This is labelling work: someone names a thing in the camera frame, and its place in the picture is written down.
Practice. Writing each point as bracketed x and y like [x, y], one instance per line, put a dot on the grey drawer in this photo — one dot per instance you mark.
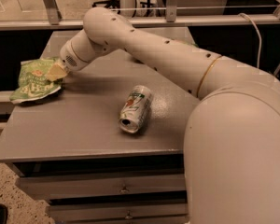
[123, 212]
[103, 184]

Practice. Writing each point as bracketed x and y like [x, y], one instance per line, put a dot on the grey drawer cabinet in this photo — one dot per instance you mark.
[78, 132]

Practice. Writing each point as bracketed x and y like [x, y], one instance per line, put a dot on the grey metal railing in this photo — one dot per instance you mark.
[68, 14]

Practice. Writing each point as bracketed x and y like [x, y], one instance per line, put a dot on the lower grey drawer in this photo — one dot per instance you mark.
[123, 212]

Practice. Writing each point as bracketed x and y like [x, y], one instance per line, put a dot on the white green soda can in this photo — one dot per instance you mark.
[134, 113]

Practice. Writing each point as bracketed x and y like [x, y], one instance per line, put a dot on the upper grey drawer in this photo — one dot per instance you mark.
[103, 184]

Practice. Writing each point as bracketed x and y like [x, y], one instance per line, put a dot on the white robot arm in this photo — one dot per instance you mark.
[232, 139]

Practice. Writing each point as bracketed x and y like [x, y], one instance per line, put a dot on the green jalapeno chip bag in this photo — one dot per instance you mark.
[32, 82]

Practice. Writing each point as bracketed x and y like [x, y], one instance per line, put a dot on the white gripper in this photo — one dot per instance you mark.
[67, 57]

